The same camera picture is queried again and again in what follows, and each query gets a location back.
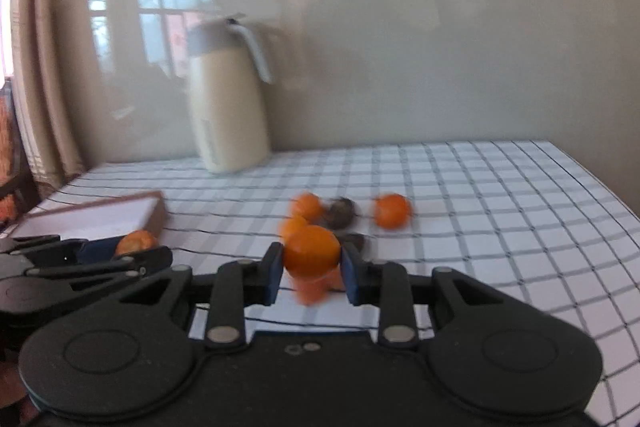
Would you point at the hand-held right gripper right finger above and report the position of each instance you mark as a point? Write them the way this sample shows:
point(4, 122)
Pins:
point(350, 279)

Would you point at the beige curtain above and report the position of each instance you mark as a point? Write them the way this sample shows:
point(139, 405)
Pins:
point(45, 82)

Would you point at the white black checked tablecloth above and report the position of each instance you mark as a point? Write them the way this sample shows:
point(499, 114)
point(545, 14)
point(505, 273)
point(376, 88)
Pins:
point(500, 207)

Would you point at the cream thermos jug grey lid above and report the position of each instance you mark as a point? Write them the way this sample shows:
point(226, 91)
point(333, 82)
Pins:
point(227, 117)

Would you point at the white shallow cardboard box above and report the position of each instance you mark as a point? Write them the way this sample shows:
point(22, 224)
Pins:
point(90, 219)

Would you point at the dark brown round fruit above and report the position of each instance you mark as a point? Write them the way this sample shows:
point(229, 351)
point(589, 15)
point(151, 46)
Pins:
point(357, 243)
point(342, 213)

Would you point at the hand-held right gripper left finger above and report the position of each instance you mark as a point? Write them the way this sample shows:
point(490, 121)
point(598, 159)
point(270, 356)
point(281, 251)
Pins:
point(272, 274)

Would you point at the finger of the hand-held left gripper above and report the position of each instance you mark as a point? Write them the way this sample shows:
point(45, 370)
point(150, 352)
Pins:
point(100, 251)
point(150, 261)

